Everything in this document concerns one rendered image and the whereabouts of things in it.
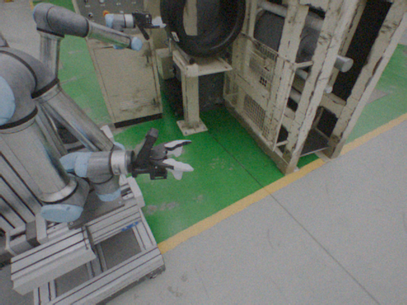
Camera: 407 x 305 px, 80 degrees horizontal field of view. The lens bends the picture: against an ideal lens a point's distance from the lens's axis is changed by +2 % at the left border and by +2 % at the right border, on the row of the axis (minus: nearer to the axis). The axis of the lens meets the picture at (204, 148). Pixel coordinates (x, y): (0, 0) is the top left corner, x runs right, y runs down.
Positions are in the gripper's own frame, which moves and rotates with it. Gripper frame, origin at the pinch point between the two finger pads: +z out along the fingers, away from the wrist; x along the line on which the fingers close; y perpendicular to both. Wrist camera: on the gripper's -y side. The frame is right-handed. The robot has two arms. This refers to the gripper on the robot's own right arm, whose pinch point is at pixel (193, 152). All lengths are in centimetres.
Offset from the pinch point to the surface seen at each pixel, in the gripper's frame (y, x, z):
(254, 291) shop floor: 106, -5, 33
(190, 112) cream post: 62, -159, 3
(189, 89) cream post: 38, -156, 3
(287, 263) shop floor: 105, -19, 58
